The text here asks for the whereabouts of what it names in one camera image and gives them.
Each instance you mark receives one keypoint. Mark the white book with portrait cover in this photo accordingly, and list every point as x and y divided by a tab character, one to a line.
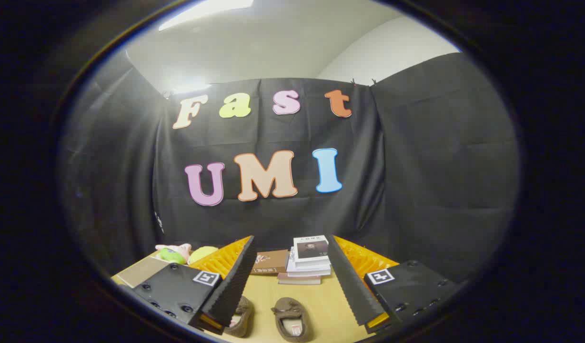
311	250

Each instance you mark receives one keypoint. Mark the plain white book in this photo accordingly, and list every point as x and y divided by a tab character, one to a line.
307	272

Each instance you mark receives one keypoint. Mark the brown cardboard storage box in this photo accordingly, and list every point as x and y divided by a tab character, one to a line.
140	271

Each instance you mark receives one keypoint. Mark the pink and green plush toy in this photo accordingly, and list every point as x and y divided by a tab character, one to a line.
171	255

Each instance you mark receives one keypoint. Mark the brown cover book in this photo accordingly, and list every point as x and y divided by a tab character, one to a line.
271	262

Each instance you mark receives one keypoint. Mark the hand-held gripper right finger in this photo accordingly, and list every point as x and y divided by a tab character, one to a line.
352	281

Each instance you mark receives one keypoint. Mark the brown fuzzy slipper shoe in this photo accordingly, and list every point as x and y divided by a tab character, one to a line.
287	317
243	318

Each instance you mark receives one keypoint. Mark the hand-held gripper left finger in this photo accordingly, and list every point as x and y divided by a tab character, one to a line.
235	281

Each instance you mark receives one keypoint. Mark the pinkish cover thick book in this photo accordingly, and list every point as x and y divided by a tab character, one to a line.
297	280

